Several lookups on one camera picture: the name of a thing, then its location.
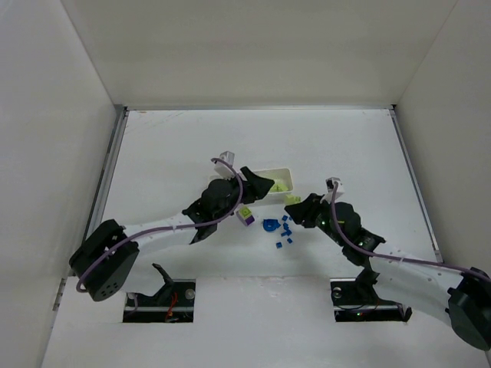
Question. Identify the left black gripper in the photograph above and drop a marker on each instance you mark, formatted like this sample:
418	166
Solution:
245	182

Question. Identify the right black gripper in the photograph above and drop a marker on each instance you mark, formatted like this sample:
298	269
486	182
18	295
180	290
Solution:
311	211

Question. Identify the green and purple lego stack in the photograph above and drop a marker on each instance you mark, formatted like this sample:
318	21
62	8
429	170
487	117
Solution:
244	214

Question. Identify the light green lego brick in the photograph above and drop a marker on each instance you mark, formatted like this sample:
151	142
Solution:
292	199

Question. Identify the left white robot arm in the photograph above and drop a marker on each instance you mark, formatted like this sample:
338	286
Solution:
104	262

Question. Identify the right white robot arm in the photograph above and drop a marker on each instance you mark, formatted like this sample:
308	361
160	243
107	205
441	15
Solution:
458	297

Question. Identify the white three-compartment tray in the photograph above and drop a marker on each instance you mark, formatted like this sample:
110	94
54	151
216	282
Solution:
282	175

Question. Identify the blue lego arch cluster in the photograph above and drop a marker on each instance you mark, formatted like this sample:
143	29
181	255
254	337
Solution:
270	224

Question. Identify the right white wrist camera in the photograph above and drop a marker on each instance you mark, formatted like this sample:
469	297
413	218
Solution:
335	189

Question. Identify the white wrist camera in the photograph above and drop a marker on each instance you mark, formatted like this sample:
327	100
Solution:
223	164
335	189

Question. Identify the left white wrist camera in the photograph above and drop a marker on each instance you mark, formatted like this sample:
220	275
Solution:
223	164

